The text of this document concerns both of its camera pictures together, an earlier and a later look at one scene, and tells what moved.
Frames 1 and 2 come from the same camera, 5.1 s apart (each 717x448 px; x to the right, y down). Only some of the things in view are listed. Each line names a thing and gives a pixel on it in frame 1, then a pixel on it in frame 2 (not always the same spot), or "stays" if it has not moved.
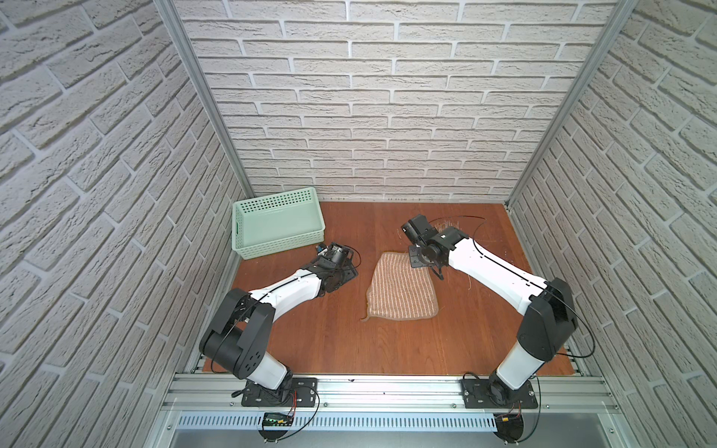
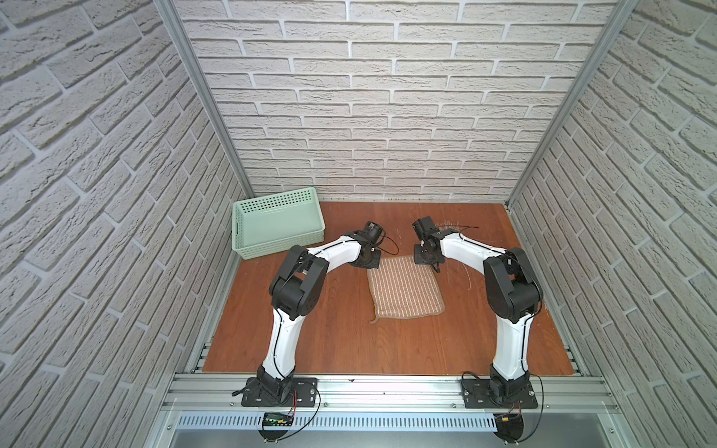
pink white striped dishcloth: (401, 291) stays
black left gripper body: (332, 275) to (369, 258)
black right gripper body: (413, 264) stays
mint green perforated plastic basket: (277, 222) stays
